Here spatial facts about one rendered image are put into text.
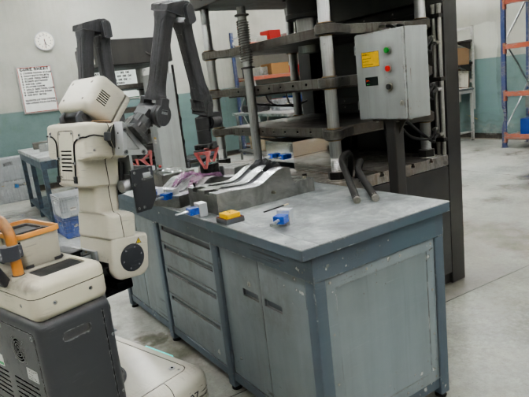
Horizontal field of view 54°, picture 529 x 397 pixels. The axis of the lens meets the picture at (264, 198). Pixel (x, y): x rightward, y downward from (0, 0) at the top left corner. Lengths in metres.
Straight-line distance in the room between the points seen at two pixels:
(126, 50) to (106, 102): 4.85
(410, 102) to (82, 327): 1.62
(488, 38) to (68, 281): 8.34
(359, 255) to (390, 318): 0.31
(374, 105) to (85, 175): 1.36
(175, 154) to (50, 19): 3.74
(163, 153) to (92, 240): 4.56
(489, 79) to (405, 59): 6.95
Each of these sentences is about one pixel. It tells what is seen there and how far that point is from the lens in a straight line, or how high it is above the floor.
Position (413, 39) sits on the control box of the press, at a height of 1.41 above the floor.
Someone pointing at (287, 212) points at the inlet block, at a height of 0.85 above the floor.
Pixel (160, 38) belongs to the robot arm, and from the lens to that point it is 1.91.
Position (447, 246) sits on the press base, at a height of 0.24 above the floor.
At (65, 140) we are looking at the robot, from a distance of 1.97.
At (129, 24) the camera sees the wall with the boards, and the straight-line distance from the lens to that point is 9.74.
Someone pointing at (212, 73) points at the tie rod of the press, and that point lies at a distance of 3.55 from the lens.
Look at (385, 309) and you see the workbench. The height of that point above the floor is 0.48.
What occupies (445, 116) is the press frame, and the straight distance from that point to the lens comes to 3.16.
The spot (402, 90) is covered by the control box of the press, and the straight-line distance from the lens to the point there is 2.43.
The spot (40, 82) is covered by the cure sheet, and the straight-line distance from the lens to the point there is 9.28.
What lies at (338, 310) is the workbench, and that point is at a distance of 1.77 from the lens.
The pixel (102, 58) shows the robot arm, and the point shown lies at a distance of 2.32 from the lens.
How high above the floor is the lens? 1.29
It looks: 12 degrees down
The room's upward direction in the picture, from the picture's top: 7 degrees counter-clockwise
